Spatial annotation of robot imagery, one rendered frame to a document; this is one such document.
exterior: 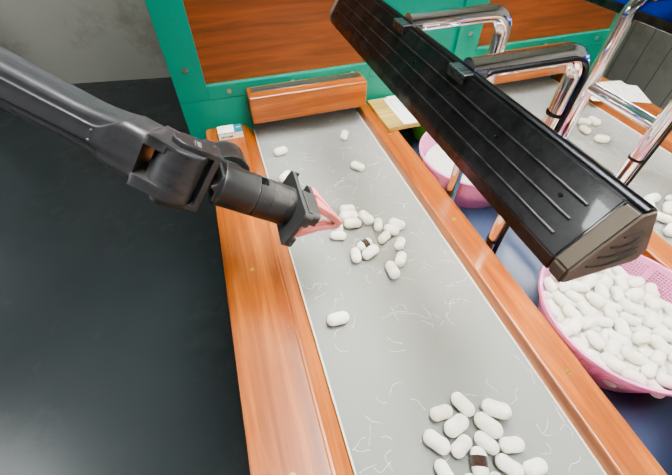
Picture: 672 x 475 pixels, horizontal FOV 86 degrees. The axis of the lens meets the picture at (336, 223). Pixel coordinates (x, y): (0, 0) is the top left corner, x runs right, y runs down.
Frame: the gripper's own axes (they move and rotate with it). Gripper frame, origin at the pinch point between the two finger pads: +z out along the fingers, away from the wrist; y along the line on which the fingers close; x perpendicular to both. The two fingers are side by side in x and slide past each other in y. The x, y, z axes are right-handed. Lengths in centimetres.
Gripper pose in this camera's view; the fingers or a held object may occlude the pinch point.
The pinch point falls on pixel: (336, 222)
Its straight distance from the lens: 57.1
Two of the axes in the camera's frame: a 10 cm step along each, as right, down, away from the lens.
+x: -5.7, 6.8, 4.6
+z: 7.8, 2.6, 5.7
